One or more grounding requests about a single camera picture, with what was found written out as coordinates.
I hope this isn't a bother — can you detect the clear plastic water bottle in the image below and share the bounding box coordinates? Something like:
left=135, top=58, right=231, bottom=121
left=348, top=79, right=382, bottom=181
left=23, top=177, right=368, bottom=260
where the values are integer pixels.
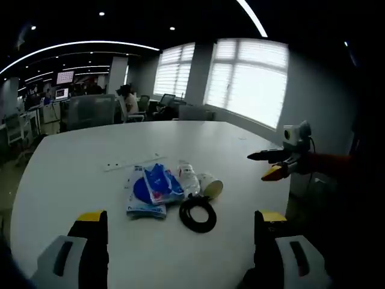
left=177, top=159, right=201, bottom=199

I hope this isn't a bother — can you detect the curved ceiling light strip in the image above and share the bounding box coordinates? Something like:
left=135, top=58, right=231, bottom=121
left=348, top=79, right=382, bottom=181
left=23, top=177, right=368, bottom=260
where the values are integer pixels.
left=0, top=40, right=161, bottom=75

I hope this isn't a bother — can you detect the white table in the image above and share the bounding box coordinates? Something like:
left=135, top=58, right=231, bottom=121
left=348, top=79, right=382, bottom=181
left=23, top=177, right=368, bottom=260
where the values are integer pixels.
left=10, top=120, right=292, bottom=289

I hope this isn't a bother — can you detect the blue tissue packet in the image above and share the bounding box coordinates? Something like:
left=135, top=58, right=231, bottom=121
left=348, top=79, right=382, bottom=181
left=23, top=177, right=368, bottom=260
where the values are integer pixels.
left=142, top=162, right=185, bottom=206

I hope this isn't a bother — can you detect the computer monitor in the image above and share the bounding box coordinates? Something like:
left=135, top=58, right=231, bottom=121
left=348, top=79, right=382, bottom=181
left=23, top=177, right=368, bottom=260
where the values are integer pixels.
left=54, top=87, right=70, bottom=101

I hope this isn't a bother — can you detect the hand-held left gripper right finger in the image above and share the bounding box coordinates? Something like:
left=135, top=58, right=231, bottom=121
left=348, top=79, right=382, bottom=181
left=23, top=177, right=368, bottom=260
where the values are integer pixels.
left=240, top=209, right=331, bottom=289

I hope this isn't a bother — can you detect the white paper cup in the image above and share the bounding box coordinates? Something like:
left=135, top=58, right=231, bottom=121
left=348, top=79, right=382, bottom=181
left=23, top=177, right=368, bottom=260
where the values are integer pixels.
left=197, top=172, right=224, bottom=200

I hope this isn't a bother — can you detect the window with white blinds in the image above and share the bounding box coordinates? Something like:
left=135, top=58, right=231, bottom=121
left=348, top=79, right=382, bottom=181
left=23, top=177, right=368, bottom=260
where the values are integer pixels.
left=152, top=42, right=197, bottom=98
left=204, top=38, right=290, bottom=131

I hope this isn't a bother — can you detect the straight ceiling light strip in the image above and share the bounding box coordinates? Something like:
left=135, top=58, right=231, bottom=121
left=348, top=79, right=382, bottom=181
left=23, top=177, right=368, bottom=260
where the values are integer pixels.
left=235, top=0, right=269, bottom=39

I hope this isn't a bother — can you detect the black mesh office chair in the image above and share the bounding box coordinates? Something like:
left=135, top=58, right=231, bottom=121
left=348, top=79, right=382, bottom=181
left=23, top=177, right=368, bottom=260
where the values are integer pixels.
left=158, top=93, right=177, bottom=107

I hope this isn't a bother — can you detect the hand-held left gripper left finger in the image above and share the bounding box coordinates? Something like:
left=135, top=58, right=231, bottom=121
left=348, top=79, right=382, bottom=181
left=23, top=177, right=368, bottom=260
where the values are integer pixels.
left=29, top=210, right=109, bottom=289

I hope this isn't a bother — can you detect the black cable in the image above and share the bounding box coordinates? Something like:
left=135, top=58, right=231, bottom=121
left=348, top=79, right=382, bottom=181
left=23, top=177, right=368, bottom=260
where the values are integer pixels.
left=179, top=194, right=218, bottom=234

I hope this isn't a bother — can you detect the white inset power strip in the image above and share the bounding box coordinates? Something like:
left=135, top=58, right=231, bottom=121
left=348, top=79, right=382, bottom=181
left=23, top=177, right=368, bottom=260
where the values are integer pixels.
left=103, top=153, right=168, bottom=173

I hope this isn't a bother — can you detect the grey mesh office chair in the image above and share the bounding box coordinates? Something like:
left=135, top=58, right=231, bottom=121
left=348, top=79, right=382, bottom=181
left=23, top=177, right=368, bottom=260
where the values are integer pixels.
left=65, top=93, right=117, bottom=131

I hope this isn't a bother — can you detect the white wipes packet blue oval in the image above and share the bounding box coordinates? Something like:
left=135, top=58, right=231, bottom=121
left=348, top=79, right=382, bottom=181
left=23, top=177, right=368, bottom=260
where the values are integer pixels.
left=125, top=164, right=168, bottom=221

